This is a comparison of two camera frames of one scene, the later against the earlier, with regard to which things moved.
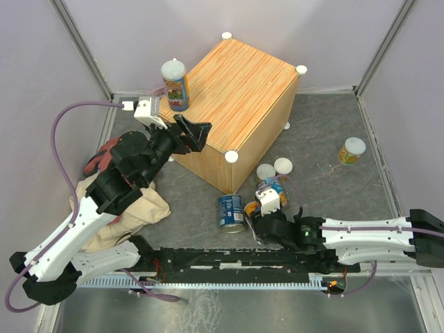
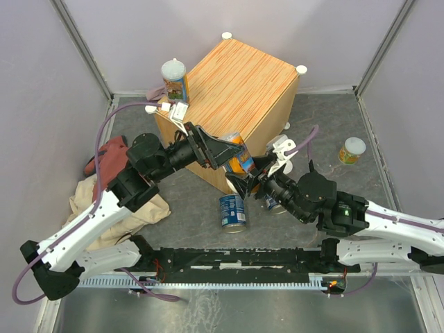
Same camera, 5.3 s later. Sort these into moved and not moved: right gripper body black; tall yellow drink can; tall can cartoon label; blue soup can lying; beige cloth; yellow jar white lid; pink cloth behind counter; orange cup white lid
Moved: right gripper body black; tall yellow drink can
Not moved: tall can cartoon label; orange cup white lid; beige cloth; pink cloth behind counter; yellow jar white lid; blue soup can lying
